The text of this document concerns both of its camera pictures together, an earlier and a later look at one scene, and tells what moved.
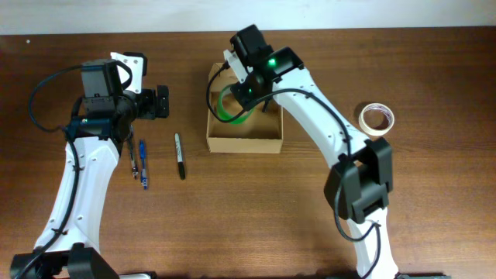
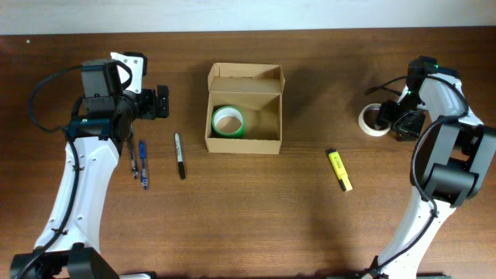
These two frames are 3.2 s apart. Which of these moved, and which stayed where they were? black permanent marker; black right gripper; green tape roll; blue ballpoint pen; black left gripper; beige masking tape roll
Moved: black right gripper; green tape roll
Stayed: beige masking tape roll; black left gripper; blue ballpoint pen; black permanent marker
